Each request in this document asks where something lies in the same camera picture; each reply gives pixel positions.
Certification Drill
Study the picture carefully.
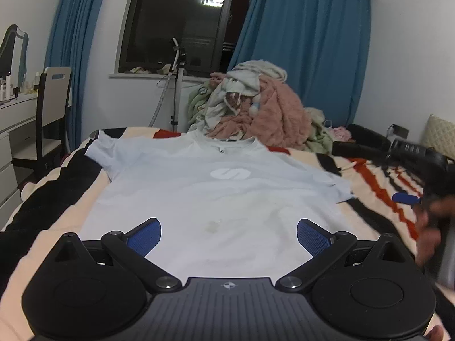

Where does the grey white garment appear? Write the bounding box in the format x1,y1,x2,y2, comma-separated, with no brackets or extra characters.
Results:
202,60,287,139

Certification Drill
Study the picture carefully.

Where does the cream quilted pillow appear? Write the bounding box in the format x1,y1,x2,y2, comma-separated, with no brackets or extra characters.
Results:
421,114,455,151

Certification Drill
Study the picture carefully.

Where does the black armchair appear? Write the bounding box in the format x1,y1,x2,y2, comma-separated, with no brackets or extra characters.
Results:
332,124,392,160

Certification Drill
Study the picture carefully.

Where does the group of cosmetic bottles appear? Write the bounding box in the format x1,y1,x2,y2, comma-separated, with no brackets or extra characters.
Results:
0,72,40,102

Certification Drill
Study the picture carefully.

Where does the white garment steamer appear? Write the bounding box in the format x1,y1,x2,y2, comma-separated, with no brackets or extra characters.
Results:
148,37,187,132

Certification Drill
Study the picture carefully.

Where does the black and white chair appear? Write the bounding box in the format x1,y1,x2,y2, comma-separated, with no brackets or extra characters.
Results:
12,67,73,171

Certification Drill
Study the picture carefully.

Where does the blue curtain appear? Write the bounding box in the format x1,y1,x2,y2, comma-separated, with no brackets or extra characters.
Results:
227,0,372,128
44,0,112,150

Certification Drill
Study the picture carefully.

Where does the pale green cloth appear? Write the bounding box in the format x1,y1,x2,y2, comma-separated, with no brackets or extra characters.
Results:
306,107,335,153

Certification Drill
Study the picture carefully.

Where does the wavy framed mirror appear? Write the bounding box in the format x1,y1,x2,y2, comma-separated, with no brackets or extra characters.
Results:
0,24,29,86

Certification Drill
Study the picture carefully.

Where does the small pink cloth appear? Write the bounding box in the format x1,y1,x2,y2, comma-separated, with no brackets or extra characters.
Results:
329,126,352,142

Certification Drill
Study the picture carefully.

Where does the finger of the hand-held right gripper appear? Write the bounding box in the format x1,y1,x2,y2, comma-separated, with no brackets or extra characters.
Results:
392,192,425,207

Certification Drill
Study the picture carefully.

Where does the green patterned blanket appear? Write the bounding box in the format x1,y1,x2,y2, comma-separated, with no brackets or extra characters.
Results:
187,80,214,133

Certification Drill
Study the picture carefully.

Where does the white dressing table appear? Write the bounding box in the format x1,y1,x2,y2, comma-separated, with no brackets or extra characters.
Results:
0,94,40,228

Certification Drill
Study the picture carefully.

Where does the red black cream striped blanket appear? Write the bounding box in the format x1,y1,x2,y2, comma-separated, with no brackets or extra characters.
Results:
0,126,455,341

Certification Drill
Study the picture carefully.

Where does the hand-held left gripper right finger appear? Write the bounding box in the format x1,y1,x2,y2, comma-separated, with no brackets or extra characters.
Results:
275,218,406,294

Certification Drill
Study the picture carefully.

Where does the pink fluffy blanket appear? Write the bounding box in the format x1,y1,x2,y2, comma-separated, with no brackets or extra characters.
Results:
210,73,320,150

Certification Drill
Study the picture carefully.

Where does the white t-shirt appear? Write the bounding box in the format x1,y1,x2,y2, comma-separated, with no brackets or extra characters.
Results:
85,130,356,281

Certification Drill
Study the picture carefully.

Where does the person's right hand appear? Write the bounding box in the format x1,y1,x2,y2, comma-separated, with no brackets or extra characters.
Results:
414,199,455,267

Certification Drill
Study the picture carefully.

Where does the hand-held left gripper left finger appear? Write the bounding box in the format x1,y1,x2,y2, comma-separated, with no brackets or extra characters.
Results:
53,218,183,294

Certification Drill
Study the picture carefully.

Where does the dark framed window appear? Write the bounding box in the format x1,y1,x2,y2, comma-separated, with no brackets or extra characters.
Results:
117,0,257,77

